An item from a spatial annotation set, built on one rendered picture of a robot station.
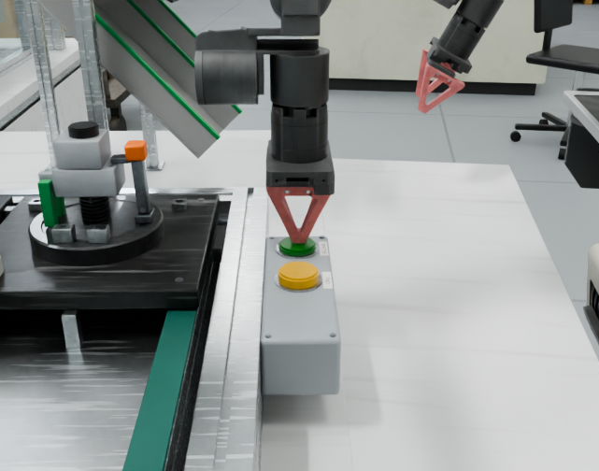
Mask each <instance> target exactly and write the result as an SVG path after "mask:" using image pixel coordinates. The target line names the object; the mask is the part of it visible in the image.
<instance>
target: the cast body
mask: <svg viewBox="0 0 599 471"><path fill-rule="evenodd" d="M67 128H68V129H65V130H64V131H63V132H62V133H61V134H60V135H59V136H58V137H57V138H56V139H55V140H54V142H53V145H54V151H55V157H56V164H57V165H55V167H54V168H53V169H52V170H49V171H40V172H39V173H38V178H39V180H41V179H51V180H52V185H53V191H54V192H55V195H56V196H57V197H81V196H118V194H119V193H120V191H121V188H122V186H123V185H124V183H125V181H126V179H125V171H124V164H112V163H111V161H110V159H111V157H112V156H110V155H111V149H110V142H109V133H108V129H99V126H98V124H97V123H96V122H93V121H78V122H74V123H71V124H70V125H69V126H68V127H67Z"/></svg>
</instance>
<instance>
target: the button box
mask: <svg viewBox="0 0 599 471"><path fill-rule="evenodd" d="M285 237H287V236H272V235H271V236H269V237H267V238H266V240H265V252H264V286H263V302H262V319H261V336H260V353H261V386H262V394H263V395H325V394H338V393H339V387H340V357H341V337H340V331H339V323H338V316H337V308H336V301H335V287H334V280H333V272H332V266H331V258H330V251H329V243H328V238H327V237H326V236H324V235H321V236H309V238H311V239H312V240H313V241H314V242H315V243H316V249H315V250H314V251H313V252H311V253H309V254H307V255H302V256H292V255H288V254H285V253H283V252H281V251H280V250H279V248H278V243H279V242H280V241H281V240H282V239H284V238H285ZM291 262H306V263H310V264H313V265H314V266H316V267H317V268H318V270H319V281H318V283H317V284H315V285H314V286H312V287H309V288H305V289H292V288H287V287H285V286H283V285H281V284H280V283H279V281H278V270H279V269H280V268H281V267H282V266H283V265H285V264H287V263H291Z"/></svg>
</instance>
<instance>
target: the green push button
mask: <svg viewBox="0 0 599 471"><path fill-rule="evenodd" d="M278 248H279V250H280V251H281V252H283V253H285V254H288V255H292V256H302V255H307V254H309V253H311V252H313V251H314V250H315V249H316V243H315V242H314V241H313V240H312V239H311V238H308V239H307V242H306V243H305V244H293V243H292V241H291V239H290V237H289V236H288V237H285V238H284V239H282V240H281V241H280V242H279V243H278Z"/></svg>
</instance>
